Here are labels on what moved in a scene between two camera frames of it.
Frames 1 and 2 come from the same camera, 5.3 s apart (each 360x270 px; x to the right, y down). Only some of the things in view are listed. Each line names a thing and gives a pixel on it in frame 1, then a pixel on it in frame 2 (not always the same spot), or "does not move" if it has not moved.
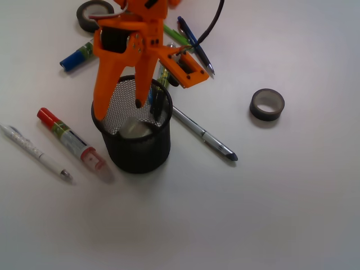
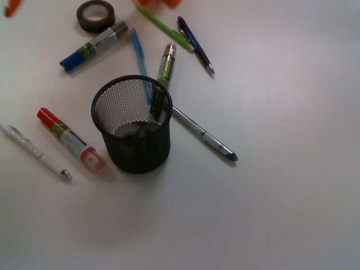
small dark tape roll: [266, 104] to [149, 130]
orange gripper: [121, 42] to [160, 3]
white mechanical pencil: [16, 135] does not move
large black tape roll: [89, 24] does not move
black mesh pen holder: [136, 139] does not move
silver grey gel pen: [203, 133] does not move
